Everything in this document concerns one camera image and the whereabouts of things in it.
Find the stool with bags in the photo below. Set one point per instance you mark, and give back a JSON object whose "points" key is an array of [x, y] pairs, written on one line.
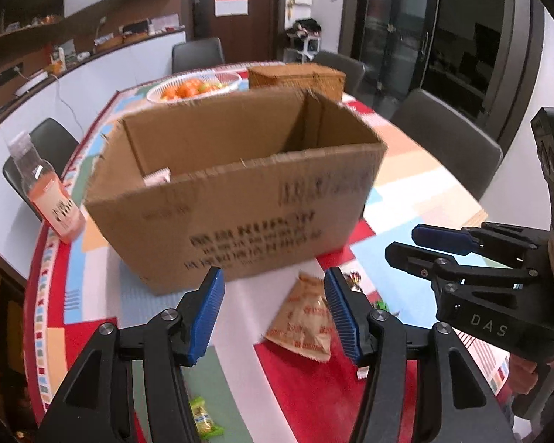
{"points": [[304, 32]]}

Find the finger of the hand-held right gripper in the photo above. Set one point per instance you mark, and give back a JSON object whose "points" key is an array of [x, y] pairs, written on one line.
{"points": [[415, 258], [443, 237]]}

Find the brown snack packet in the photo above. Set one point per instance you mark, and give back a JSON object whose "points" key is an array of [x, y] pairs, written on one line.
{"points": [[300, 318]]}

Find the small green wrapper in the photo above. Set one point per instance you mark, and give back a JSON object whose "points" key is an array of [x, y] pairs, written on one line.
{"points": [[381, 305]]}

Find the pile of oranges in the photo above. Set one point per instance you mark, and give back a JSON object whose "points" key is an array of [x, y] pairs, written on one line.
{"points": [[184, 90]]}

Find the grey dining chair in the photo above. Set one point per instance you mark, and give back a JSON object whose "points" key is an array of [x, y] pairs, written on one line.
{"points": [[57, 136], [339, 67], [448, 143], [198, 53]]}

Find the dark wooden door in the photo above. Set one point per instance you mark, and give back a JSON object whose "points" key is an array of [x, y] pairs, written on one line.
{"points": [[267, 9]]}

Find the white cooktop appliance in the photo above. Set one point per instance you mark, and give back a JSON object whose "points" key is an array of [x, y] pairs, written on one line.
{"points": [[33, 82]]}

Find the pink drink bottle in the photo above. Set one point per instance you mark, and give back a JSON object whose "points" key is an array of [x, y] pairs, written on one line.
{"points": [[51, 198]]}

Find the black glass cabinet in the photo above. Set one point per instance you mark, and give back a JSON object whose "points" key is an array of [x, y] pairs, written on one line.
{"points": [[397, 18]]}

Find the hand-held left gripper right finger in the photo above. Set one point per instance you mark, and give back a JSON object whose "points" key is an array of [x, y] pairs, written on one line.
{"points": [[344, 314]]}

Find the person's right hand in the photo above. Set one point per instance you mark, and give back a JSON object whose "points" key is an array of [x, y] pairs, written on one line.
{"points": [[524, 378]]}

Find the brown cardboard box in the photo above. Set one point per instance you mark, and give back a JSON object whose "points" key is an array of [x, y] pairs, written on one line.
{"points": [[212, 221]]}

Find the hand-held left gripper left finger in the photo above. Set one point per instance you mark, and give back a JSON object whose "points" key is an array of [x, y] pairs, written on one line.
{"points": [[207, 314]]}

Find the white kitchen counter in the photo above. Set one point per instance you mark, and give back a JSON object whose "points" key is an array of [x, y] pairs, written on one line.
{"points": [[120, 67]]}

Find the juice carton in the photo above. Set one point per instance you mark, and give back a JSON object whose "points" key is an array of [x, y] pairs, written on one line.
{"points": [[58, 59]]}

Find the small dark wrapped candy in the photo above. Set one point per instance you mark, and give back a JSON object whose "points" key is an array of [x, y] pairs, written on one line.
{"points": [[353, 280]]}

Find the wooden wall shelf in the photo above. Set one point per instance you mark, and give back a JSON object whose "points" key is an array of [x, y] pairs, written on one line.
{"points": [[23, 27]]}

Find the woven wicker box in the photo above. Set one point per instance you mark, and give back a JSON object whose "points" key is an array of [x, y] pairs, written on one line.
{"points": [[295, 78]]}

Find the pink white cookie packet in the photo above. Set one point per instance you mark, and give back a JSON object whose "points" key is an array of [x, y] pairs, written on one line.
{"points": [[157, 176]]}

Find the white fruit basket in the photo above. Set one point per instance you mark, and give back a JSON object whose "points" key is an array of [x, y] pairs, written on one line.
{"points": [[231, 78]]}

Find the green wrapped candy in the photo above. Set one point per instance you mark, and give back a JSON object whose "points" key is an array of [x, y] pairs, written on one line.
{"points": [[205, 417]]}

